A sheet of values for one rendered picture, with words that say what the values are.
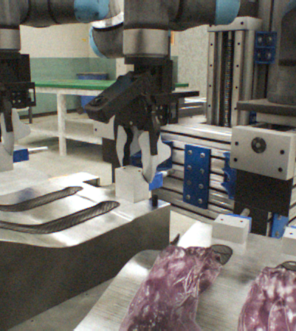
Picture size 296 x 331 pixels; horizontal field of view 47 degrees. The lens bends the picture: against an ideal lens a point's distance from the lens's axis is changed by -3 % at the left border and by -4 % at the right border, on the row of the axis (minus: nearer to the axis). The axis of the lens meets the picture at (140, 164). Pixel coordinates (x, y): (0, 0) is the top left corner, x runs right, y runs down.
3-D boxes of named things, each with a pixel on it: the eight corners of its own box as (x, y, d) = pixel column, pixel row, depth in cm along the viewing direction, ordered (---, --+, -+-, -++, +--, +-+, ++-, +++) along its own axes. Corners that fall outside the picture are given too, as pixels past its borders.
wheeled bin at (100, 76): (90, 111, 862) (89, 71, 835) (110, 114, 825) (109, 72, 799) (74, 114, 820) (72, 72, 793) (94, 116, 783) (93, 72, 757)
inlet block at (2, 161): (41, 157, 85) (40, 136, 84) (52, 162, 81) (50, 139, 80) (-11, 168, 76) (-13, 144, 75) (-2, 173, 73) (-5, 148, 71)
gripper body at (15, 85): (37, 109, 75) (33, 52, 71) (-2, 114, 69) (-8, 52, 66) (21, 106, 80) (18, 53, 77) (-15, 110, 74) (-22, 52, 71)
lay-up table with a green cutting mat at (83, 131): (65, 132, 599) (62, 72, 571) (187, 154, 455) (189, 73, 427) (7, 144, 514) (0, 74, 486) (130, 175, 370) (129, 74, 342)
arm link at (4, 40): (-11, 28, 64) (-25, 31, 70) (-8, 52, 66) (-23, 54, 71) (26, 29, 69) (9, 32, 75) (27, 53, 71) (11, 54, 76)
